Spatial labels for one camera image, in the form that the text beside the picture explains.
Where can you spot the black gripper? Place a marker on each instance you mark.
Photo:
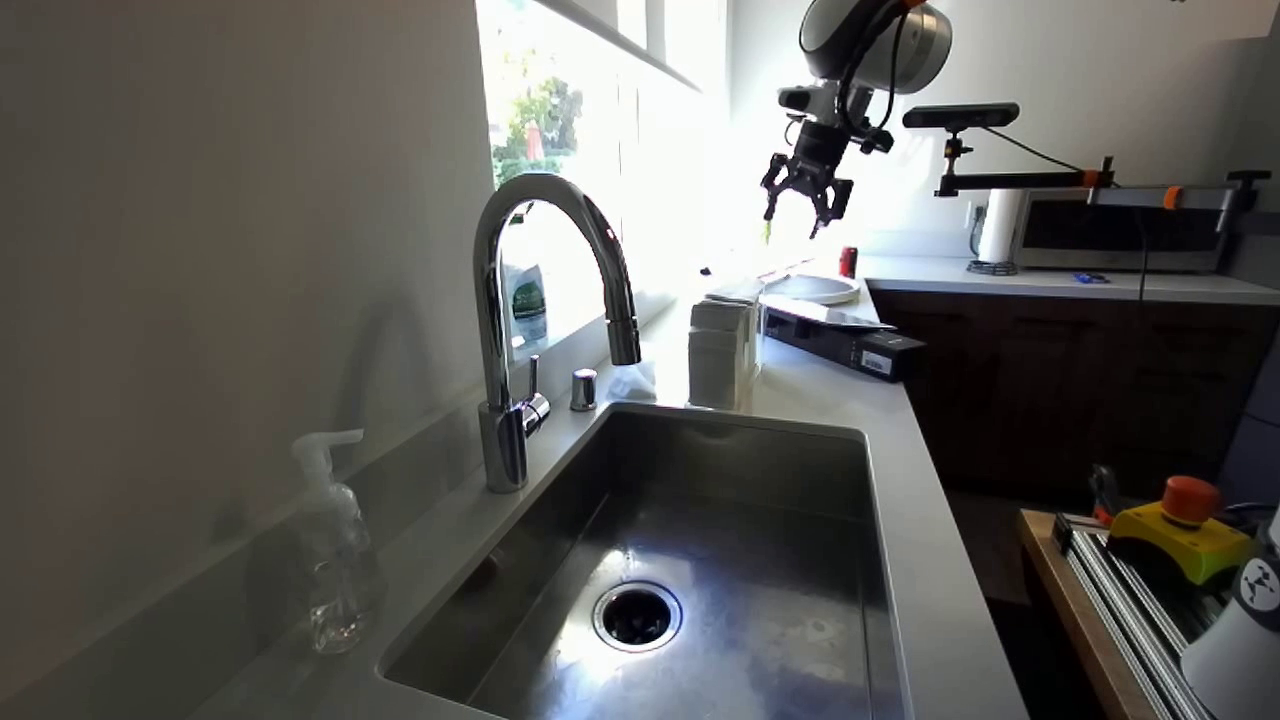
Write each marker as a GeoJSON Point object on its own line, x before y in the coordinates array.
{"type": "Point", "coordinates": [816, 155]}

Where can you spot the green-capped dish soap bottle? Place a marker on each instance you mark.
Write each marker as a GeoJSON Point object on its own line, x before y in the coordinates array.
{"type": "Point", "coordinates": [531, 305]}

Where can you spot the stainless steel sink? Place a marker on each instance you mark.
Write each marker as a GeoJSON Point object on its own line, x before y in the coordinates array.
{"type": "Point", "coordinates": [747, 506]}

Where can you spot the clear pump soap bottle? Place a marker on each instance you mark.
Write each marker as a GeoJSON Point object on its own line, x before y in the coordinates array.
{"type": "Point", "coordinates": [334, 561]}

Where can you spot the red can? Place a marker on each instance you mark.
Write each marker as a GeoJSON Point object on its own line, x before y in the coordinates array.
{"type": "Point", "coordinates": [848, 263]}

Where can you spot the small black box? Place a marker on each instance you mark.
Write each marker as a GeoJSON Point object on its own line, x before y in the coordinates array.
{"type": "Point", "coordinates": [888, 357]}

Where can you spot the white paper towel roll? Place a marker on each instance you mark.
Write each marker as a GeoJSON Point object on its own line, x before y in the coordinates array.
{"type": "Point", "coordinates": [1000, 226]}

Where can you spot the chrome counter button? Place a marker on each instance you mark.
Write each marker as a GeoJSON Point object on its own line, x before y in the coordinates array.
{"type": "Point", "coordinates": [585, 391]}

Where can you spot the silver microwave oven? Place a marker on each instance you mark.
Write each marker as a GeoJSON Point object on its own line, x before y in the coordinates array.
{"type": "Point", "coordinates": [1120, 232]}

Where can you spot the dark wooden cabinet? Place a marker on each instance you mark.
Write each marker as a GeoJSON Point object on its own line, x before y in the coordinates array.
{"type": "Point", "coordinates": [1065, 384]}

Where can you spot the chrome gooseneck faucet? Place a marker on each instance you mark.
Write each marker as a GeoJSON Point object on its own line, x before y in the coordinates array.
{"type": "Point", "coordinates": [496, 347]}

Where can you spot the wooden robot mounting table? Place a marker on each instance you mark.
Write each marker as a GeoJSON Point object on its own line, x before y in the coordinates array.
{"type": "Point", "coordinates": [1065, 586]}

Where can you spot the yellow emergency stop button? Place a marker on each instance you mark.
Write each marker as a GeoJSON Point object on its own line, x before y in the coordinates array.
{"type": "Point", "coordinates": [1187, 500]}

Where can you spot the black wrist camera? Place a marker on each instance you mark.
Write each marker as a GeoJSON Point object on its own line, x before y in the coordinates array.
{"type": "Point", "coordinates": [815, 103]}

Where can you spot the black external stereo camera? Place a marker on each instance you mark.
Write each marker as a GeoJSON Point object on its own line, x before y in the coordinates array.
{"type": "Point", "coordinates": [961, 117]}

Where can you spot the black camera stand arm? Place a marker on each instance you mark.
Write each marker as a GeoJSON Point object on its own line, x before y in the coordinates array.
{"type": "Point", "coordinates": [1027, 176]}

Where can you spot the white window frame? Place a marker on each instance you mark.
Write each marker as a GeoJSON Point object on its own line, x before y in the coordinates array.
{"type": "Point", "coordinates": [575, 120]}

